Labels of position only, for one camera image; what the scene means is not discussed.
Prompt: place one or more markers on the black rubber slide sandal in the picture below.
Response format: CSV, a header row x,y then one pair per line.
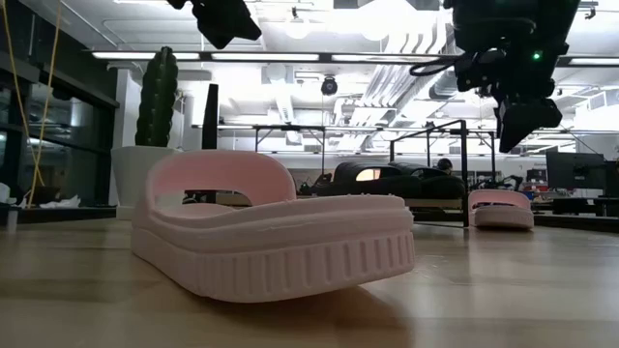
x,y
343,186
435,187

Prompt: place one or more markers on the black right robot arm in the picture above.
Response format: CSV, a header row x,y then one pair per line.
x,y
512,24

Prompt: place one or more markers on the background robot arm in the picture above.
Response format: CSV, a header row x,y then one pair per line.
x,y
309,187

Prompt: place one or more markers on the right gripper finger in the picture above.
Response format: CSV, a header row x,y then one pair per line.
x,y
527,123

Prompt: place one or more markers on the wooden shelf with black frame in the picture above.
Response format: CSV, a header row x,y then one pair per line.
x,y
210,121

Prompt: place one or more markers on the black background rig frame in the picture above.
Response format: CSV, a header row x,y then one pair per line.
x,y
290,128

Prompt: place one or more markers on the green cactus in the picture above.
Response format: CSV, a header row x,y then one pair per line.
x,y
157,96

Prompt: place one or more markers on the black computer monitor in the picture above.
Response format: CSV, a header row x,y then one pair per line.
x,y
575,171

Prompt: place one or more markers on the black overhead camera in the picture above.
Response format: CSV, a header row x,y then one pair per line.
x,y
329,87

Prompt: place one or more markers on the white paper pile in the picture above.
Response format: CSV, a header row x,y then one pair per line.
x,y
60,203

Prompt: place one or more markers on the pink rubber slide sandal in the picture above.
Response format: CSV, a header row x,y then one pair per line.
x,y
500,217
271,261

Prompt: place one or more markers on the person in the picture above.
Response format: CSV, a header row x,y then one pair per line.
x,y
445,165

